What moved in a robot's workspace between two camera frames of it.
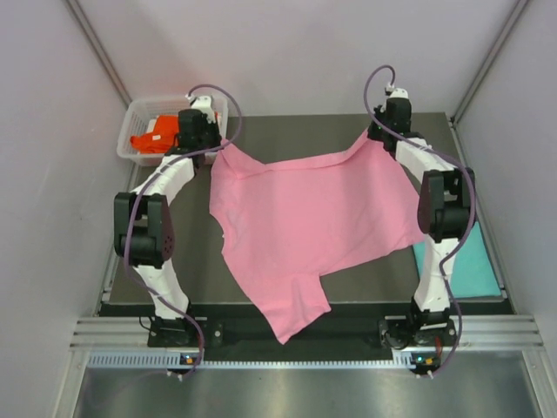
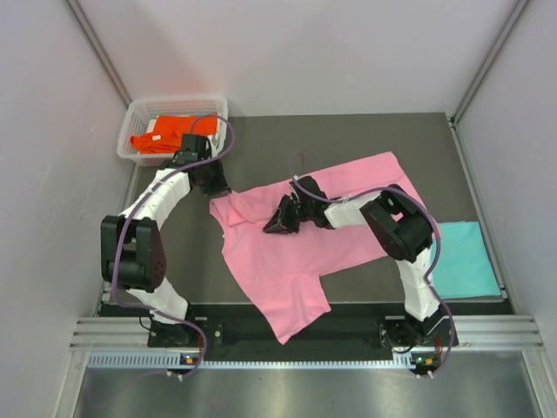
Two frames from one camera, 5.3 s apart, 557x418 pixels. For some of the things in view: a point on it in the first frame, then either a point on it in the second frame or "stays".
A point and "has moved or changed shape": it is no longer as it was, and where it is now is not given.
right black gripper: x=372 y=132 → x=281 y=217
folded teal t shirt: x=473 y=274 stays
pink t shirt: x=287 y=225 has moved or changed shape
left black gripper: x=213 y=127 → x=220 y=186
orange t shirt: x=162 y=139 stays
